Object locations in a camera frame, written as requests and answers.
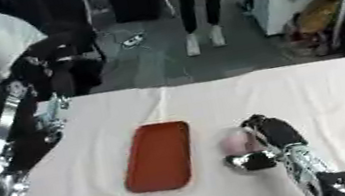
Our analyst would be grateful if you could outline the white cabinet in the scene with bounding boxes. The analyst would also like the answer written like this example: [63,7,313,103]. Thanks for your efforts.
[248,0,321,40]

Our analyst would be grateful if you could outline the red rectangular tray box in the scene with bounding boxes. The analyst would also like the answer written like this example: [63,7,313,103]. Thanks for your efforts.
[114,116,202,196]

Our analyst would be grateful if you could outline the black chair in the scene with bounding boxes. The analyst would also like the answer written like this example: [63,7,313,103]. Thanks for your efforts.
[32,12,114,103]

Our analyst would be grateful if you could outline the standing person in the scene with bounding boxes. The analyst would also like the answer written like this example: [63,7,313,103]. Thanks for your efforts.
[175,0,235,59]

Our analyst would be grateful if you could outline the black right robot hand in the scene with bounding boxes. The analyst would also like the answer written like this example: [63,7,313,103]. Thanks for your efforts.
[215,106,314,178]

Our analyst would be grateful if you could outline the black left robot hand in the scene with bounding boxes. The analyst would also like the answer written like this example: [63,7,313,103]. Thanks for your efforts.
[0,35,98,179]

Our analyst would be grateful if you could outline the white power strip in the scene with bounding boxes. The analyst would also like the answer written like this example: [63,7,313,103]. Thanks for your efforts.
[119,31,149,50]

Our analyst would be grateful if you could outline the brown bag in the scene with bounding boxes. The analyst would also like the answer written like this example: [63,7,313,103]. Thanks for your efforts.
[281,0,345,62]

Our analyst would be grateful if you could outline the pale pink rounded object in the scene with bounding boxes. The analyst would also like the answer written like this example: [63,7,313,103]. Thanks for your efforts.
[215,123,267,161]

